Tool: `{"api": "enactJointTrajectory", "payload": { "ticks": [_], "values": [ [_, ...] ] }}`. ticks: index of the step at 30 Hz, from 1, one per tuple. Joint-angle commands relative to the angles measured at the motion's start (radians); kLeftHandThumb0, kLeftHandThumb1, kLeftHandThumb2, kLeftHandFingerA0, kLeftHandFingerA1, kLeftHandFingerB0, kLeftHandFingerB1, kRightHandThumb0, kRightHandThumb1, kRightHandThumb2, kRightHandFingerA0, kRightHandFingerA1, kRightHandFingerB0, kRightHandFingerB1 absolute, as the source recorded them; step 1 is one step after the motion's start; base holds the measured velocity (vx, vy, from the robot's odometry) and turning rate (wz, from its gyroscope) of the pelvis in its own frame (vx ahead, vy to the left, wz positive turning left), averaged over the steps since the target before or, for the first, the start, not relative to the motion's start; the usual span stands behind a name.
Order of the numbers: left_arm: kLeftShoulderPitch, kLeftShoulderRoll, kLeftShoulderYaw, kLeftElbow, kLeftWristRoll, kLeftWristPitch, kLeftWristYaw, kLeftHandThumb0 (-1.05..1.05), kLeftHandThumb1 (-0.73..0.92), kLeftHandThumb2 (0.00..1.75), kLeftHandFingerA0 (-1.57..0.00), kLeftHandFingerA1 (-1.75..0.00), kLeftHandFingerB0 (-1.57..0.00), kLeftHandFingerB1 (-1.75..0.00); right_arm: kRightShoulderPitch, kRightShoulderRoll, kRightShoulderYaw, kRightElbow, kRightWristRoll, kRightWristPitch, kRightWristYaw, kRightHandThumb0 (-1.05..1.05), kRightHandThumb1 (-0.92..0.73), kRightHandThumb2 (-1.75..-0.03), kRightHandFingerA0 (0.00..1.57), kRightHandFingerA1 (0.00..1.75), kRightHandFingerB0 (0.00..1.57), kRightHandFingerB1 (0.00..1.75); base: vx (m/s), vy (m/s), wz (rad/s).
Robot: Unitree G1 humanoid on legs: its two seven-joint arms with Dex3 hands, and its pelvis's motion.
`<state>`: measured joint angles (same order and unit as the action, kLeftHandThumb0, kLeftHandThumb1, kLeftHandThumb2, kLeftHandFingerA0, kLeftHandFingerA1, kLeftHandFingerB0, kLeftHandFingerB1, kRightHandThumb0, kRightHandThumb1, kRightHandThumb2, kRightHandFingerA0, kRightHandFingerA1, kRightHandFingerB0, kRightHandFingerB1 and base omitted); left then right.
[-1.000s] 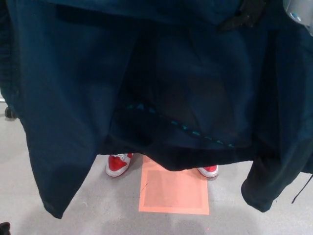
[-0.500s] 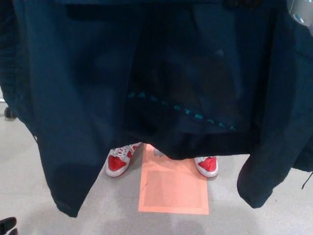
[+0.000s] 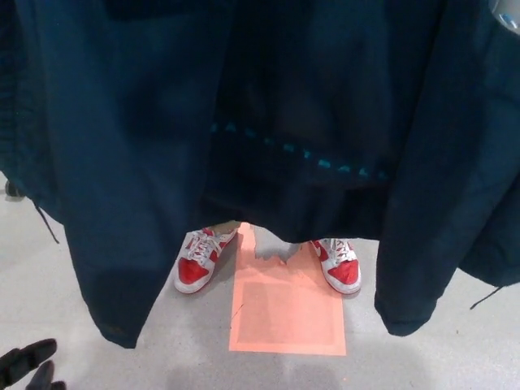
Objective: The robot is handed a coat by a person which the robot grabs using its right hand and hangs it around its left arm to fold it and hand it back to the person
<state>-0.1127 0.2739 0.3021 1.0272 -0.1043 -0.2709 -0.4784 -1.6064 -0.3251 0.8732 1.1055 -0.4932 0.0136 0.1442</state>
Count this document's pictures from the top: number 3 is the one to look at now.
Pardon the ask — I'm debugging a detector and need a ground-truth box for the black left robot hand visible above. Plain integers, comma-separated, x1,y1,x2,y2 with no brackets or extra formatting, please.
0,337,68,390

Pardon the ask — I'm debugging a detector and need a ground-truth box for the dark teal coat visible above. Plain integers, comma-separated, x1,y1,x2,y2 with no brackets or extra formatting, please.
0,0,520,351

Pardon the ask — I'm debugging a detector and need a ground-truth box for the person's right red white sneaker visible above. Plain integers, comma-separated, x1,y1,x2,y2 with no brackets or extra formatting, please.
174,227,241,295

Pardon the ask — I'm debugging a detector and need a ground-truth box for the person's red white sneaker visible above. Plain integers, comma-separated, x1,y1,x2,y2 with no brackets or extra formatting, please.
174,227,241,295
310,237,363,295

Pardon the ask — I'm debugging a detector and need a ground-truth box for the person's left red white sneaker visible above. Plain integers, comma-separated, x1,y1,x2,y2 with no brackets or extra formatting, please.
310,237,363,295

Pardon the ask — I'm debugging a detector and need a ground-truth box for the orange tape floor square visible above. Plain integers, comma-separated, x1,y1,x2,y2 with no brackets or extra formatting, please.
227,221,348,358

